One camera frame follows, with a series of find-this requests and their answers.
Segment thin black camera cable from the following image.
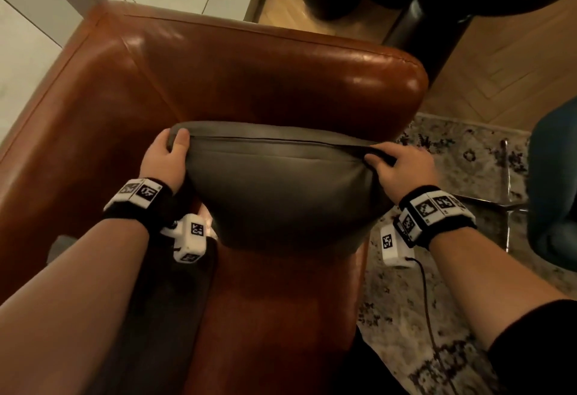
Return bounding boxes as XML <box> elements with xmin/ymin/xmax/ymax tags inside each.
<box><xmin>403</xmin><ymin>256</ymin><xmax>459</xmax><ymax>395</ymax></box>

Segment person's left forearm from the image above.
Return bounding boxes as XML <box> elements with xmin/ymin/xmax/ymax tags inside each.
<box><xmin>0</xmin><ymin>218</ymin><xmax>150</xmax><ymax>395</ymax></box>

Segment brown leather sofa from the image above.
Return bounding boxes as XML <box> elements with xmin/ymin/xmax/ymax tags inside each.
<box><xmin>0</xmin><ymin>0</ymin><xmax>430</xmax><ymax>395</ymax></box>

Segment person's left hand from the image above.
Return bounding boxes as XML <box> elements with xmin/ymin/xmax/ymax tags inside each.
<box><xmin>138</xmin><ymin>128</ymin><xmax>192</xmax><ymax>196</ymax></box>

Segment person's right hand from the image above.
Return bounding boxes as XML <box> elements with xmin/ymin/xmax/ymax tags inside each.
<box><xmin>363</xmin><ymin>141</ymin><xmax>441</xmax><ymax>206</ymax></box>

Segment grey cushion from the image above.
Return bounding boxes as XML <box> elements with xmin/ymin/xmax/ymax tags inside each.
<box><xmin>44</xmin><ymin>227</ymin><xmax>219</xmax><ymax>395</ymax></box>
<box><xmin>165</xmin><ymin>120</ymin><xmax>397</xmax><ymax>251</ymax></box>

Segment black marker wristband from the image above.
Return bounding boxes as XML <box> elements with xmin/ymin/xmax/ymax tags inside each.
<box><xmin>392</xmin><ymin>185</ymin><xmax>478</xmax><ymax>249</ymax></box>
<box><xmin>101</xmin><ymin>177</ymin><xmax>174</xmax><ymax>236</ymax></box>

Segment patterned grey rug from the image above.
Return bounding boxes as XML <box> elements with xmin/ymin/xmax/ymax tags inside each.
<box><xmin>356</xmin><ymin>113</ymin><xmax>577</xmax><ymax>395</ymax></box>

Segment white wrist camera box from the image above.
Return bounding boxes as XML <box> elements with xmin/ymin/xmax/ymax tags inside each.
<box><xmin>160</xmin><ymin>213</ymin><xmax>208</xmax><ymax>265</ymax></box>
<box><xmin>380</xmin><ymin>223</ymin><xmax>415</xmax><ymax>269</ymax></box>

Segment person's right forearm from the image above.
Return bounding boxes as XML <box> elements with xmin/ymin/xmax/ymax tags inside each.
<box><xmin>428</xmin><ymin>227</ymin><xmax>570</xmax><ymax>351</ymax></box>

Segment teal chair with chrome base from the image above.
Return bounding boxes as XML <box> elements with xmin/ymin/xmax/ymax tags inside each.
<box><xmin>450</xmin><ymin>96</ymin><xmax>577</xmax><ymax>274</ymax></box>

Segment black trousers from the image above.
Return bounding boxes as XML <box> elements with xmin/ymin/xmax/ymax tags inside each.
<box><xmin>326</xmin><ymin>325</ymin><xmax>409</xmax><ymax>395</ymax></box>

